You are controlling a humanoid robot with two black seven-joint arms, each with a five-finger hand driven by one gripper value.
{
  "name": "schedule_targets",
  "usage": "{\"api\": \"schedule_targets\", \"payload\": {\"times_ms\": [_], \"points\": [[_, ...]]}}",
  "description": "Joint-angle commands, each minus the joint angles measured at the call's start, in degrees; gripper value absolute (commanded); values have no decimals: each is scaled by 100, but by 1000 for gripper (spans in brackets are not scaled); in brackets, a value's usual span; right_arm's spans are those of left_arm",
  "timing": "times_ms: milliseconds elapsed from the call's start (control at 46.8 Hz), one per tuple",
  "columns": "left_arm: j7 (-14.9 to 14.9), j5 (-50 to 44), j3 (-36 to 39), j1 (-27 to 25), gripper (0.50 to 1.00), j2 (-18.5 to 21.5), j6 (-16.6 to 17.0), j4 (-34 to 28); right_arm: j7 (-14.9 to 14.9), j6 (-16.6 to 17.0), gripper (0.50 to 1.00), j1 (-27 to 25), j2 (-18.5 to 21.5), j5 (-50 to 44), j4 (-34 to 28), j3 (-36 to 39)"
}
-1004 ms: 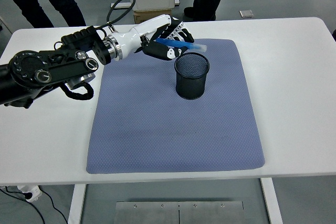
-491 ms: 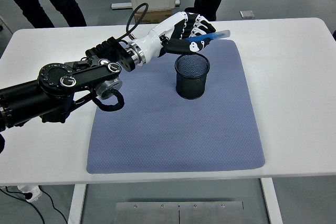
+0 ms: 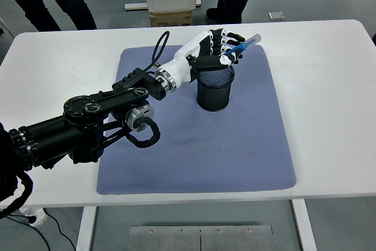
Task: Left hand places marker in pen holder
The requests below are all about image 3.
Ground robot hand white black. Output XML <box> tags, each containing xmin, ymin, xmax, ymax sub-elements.
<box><xmin>163</xmin><ymin>28</ymin><xmax>246</xmax><ymax>85</ymax></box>

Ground blue marker clear cap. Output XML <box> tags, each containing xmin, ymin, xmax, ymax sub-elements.
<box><xmin>224</xmin><ymin>34</ymin><xmax>261</xmax><ymax>58</ymax></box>

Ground black mesh pen holder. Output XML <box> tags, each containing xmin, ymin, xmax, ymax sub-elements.
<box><xmin>196</xmin><ymin>64</ymin><xmax>236</xmax><ymax>112</ymax></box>

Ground cardboard box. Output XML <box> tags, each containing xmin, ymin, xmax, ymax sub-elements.
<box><xmin>150</xmin><ymin>11</ymin><xmax>194</xmax><ymax>28</ymax></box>

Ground blue-grey textured mat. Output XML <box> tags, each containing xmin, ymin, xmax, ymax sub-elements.
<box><xmin>96</xmin><ymin>43</ymin><xmax>297</xmax><ymax>196</ymax></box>

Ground metal floor socket cover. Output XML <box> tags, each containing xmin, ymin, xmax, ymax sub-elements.
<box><xmin>267</xmin><ymin>11</ymin><xmax>286</xmax><ymax>22</ymax></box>

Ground grey metal plate with screws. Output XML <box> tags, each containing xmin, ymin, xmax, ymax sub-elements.
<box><xmin>129</xmin><ymin>225</ymin><xmax>273</xmax><ymax>251</ymax></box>

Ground white table leg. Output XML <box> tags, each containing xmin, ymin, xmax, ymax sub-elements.
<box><xmin>291</xmin><ymin>199</ymin><xmax>317</xmax><ymax>251</ymax></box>
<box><xmin>75</xmin><ymin>205</ymin><xmax>98</xmax><ymax>251</ymax></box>

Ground white power strip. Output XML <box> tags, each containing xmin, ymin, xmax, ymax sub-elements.
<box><xmin>19</xmin><ymin>206</ymin><xmax>48</xmax><ymax>227</ymax></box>

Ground white pedestal base bar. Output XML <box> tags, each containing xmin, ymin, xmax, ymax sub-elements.
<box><xmin>124</xmin><ymin>0</ymin><xmax>203</xmax><ymax>11</ymax></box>

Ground black floor cable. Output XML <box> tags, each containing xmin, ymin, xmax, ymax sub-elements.
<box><xmin>0</xmin><ymin>214</ymin><xmax>77</xmax><ymax>251</ymax></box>

